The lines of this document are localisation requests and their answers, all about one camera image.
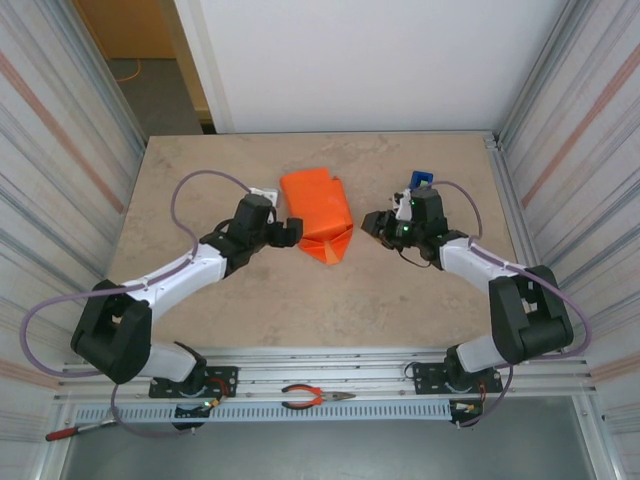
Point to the orange wrapping paper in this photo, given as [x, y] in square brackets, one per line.
[315, 205]

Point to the blue tape dispenser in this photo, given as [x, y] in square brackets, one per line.
[420, 177]

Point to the brown wooden door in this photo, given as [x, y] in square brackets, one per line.
[130, 25]

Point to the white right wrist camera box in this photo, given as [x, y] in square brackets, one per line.
[404, 207]

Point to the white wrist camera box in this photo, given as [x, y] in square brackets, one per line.
[404, 207]
[265, 195]

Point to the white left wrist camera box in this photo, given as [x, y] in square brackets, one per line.
[265, 195]

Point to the aluminium side rail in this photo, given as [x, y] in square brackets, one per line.
[505, 165]

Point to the aluminium mounting rail frame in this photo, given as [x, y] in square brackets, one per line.
[325, 365]

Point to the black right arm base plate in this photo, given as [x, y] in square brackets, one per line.
[425, 375]

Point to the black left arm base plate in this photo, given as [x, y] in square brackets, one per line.
[225, 375]

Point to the white door frame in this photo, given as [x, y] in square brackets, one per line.
[200, 50]

